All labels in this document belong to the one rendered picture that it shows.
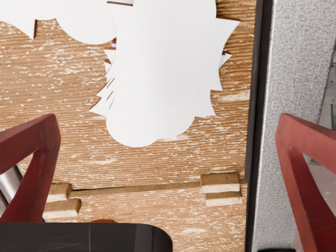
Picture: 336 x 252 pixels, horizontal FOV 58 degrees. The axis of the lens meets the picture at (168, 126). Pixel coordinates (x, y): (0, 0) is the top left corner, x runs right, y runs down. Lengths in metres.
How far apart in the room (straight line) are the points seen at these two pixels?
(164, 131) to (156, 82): 0.07
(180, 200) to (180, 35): 0.31
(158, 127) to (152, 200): 0.19
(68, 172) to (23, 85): 0.15
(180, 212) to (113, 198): 0.12
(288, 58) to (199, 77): 0.15
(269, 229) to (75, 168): 0.38
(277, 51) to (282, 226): 0.36
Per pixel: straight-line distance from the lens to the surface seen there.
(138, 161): 0.47
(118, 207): 0.55
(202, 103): 0.35
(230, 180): 0.48
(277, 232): 0.66
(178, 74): 0.32
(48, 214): 0.55
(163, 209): 0.54
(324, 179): 2.01
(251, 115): 0.46
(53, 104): 0.44
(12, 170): 0.58
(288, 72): 0.44
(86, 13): 0.35
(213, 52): 0.31
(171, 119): 0.36
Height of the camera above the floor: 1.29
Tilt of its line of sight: 56 degrees down
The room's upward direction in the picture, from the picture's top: 180 degrees counter-clockwise
